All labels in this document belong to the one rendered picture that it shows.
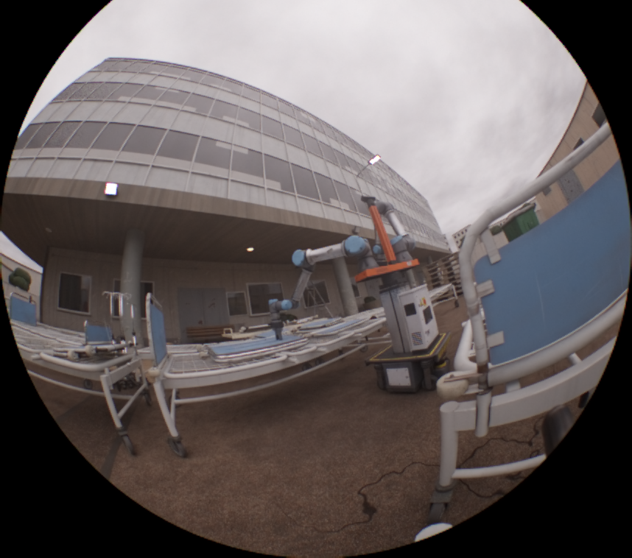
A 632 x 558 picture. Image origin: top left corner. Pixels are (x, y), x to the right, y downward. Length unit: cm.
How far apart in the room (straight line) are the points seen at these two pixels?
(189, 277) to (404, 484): 751
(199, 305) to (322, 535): 713
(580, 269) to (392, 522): 74
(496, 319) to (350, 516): 71
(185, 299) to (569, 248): 752
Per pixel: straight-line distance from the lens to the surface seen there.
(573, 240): 40
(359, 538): 77
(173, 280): 751
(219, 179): 597
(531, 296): 37
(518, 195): 36
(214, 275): 770
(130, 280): 542
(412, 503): 81
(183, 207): 471
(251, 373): 124
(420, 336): 126
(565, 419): 16
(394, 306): 136
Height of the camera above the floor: 72
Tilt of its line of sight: 21 degrees up
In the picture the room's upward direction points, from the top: 13 degrees counter-clockwise
